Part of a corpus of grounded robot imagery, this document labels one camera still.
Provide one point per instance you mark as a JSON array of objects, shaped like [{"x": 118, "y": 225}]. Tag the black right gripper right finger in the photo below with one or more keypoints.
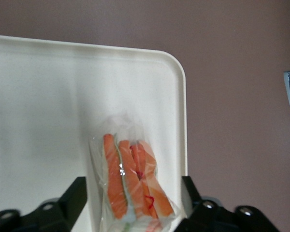
[{"x": 192, "y": 200}]

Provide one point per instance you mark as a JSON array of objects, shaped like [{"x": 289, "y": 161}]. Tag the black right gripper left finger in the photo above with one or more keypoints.
[{"x": 70, "y": 200}]

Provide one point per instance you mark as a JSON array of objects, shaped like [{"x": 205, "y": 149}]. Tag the clear bag of carrot sticks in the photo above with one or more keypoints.
[{"x": 125, "y": 174}]

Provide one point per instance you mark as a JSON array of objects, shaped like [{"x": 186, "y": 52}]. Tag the cream plastic serving tray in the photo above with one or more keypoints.
[{"x": 50, "y": 108}]

